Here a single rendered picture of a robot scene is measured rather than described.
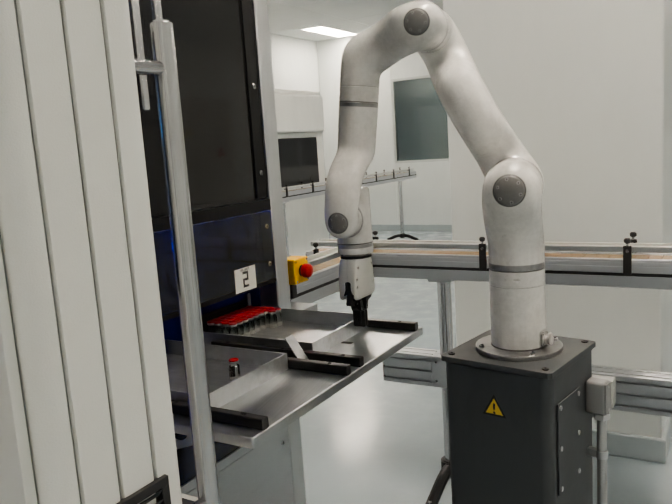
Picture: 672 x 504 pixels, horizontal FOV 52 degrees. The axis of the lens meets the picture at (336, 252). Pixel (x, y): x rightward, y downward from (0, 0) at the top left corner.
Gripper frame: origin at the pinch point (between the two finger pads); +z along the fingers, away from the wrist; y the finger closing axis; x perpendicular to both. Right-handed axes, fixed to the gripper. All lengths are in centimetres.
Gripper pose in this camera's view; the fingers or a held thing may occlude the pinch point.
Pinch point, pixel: (360, 317)
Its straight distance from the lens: 166.5
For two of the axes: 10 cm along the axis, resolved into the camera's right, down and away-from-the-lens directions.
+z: 0.8, 9.9, 1.5
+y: -5.0, 1.7, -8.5
